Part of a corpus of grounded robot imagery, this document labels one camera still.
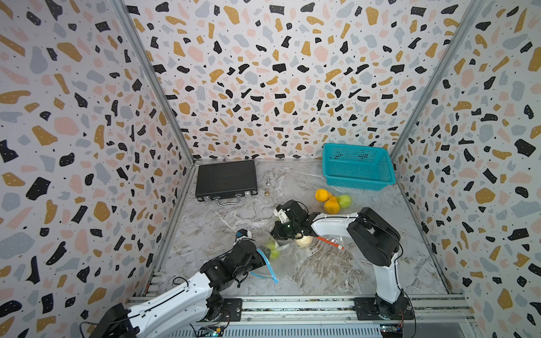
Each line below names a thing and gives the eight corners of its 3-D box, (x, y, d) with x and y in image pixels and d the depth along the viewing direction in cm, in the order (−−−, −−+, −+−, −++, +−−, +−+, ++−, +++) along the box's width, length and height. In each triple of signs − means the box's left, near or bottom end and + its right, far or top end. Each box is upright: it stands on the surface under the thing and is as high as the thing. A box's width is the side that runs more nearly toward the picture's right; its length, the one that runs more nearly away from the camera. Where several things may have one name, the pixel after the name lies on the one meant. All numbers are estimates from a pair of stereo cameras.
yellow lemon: (313, 197, 106) (314, 192, 103) (320, 190, 109) (321, 186, 106) (323, 204, 103) (324, 200, 100) (330, 198, 106) (331, 193, 103)
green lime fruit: (341, 213, 102) (344, 206, 98) (333, 205, 105) (335, 198, 101) (350, 206, 105) (353, 199, 100) (342, 199, 108) (345, 192, 103)
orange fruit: (324, 215, 102) (327, 208, 97) (323, 202, 106) (325, 195, 102) (337, 215, 102) (340, 208, 97) (335, 202, 106) (337, 195, 102)
